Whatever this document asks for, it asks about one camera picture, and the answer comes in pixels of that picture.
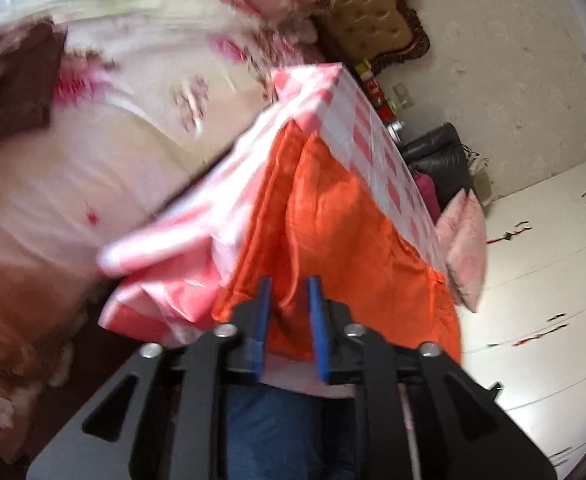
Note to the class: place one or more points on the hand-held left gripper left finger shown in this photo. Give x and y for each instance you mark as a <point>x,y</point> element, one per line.
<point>263,322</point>

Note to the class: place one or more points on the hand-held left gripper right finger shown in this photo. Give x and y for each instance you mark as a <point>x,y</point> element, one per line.
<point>318,332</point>

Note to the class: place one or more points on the orange pants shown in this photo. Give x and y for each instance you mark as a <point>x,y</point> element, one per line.
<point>348,240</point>

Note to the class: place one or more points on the person's blue jeans leg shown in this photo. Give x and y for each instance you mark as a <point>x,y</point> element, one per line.
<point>273,435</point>

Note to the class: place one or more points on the pink pillow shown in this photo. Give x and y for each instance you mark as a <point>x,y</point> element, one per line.
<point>465,250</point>

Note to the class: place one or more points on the maroon garment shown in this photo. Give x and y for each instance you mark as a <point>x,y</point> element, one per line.
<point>425,192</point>

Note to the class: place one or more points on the black leather armchair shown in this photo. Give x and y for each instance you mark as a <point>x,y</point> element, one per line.
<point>438,155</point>

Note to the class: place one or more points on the white wardrobe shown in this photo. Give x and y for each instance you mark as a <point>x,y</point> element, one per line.
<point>538,310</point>

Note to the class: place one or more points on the floral quilt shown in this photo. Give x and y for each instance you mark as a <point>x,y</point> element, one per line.
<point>138,110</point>

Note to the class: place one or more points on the tufted headboard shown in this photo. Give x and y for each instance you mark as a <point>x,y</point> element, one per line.
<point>368,15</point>

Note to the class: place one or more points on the brown cloth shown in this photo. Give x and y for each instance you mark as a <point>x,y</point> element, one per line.
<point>13,90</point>

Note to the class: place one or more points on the wall socket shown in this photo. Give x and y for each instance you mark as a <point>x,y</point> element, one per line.
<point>403,95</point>

